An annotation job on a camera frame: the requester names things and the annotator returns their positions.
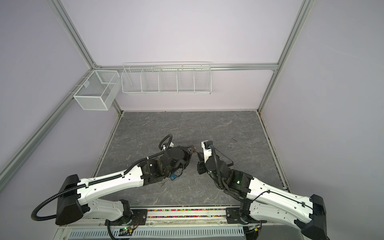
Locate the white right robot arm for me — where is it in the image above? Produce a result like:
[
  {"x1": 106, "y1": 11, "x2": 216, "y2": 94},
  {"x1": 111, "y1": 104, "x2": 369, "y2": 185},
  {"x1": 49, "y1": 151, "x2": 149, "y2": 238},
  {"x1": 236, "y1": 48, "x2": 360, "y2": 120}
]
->
[{"x1": 198, "y1": 141, "x2": 328, "y2": 240}]

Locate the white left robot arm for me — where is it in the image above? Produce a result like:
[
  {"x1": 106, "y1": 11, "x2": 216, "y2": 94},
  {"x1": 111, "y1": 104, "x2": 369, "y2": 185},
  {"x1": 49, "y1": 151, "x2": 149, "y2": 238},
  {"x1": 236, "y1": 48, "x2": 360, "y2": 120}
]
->
[{"x1": 31, "y1": 134, "x2": 194, "y2": 226}]

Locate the white mesh box basket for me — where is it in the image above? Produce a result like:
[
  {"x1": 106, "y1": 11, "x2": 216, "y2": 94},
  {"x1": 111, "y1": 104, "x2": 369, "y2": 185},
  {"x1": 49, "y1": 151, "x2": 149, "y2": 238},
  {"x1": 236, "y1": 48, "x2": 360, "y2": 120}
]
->
[{"x1": 74, "y1": 70, "x2": 121, "y2": 111}]

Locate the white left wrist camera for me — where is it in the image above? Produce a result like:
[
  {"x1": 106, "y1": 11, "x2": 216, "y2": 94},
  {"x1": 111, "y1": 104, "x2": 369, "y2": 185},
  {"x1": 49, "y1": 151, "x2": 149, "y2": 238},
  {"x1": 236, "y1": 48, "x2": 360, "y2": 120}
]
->
[{"x1": 160, "y1": 142, "x2": 174, "y2": 151}]

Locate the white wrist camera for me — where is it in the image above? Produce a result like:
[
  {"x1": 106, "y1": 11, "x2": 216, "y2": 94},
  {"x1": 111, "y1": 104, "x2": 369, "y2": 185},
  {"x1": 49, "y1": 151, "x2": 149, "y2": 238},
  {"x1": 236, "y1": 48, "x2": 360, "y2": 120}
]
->
[
  {"x1": 201, "y1": 140, "x2": 213, "y2": 163},
  {"x1": 160, "y1": 142, "x2": 174, "y2": 151}
]

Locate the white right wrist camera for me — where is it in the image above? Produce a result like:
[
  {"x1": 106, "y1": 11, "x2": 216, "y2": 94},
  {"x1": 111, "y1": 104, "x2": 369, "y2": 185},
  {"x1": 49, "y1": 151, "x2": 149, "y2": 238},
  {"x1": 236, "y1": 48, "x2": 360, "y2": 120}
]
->
[{"x1": 201, "y1": 140, "x2": 213, "y2": 163}]

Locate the white wire shelf basket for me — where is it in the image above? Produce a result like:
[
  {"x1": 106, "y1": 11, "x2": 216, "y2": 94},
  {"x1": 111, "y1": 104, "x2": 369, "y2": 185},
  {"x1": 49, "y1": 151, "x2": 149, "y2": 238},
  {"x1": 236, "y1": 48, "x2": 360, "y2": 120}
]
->
[{"x1": 122, "y1": 62, "x2": 212, "y2": 95}]

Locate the white vented cable duct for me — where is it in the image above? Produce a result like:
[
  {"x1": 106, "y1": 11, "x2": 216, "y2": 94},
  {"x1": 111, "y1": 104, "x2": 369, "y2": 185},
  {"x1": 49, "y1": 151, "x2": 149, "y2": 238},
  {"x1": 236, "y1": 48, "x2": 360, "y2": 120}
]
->
[{"x1": 66, "y1": 226, "x2": 245, "y2": 240}]

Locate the aluminium frame corner post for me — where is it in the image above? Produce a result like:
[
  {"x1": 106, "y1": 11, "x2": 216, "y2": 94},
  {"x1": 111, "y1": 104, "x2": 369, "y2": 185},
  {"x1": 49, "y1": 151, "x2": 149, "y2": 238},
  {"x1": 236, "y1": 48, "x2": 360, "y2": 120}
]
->
[{"x1": 47, "y1": 0, "x2": 98, "y2": 69}]

